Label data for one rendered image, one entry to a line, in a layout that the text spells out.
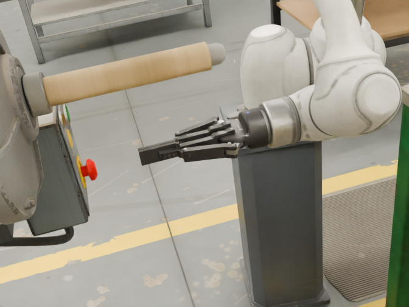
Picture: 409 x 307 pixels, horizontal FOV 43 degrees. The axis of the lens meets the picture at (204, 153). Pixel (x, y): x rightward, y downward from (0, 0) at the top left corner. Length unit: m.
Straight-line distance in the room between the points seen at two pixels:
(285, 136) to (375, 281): 1.14
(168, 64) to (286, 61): 0.87
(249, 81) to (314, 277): 0.74
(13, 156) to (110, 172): 2.24
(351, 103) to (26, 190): 0.48
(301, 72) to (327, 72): 0.58
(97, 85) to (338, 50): 0.43
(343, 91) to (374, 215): 1.51
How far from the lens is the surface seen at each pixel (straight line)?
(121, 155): 2.87
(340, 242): 2.16
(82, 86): 0.57
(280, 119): 0.95
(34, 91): 0.57
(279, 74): 1.42
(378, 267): 2.07
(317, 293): 1.91
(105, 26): 4.34
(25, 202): 0.56
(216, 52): 0.59
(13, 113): 0.54
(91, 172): 0.93
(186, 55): 0.58
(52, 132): 0.82
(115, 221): 2.41
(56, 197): 0.88
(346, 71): 0.84
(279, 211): 1.61
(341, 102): 0.81
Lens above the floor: 1.47
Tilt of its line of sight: 33 degrees down
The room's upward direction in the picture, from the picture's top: 9 degrees counter-clockwise
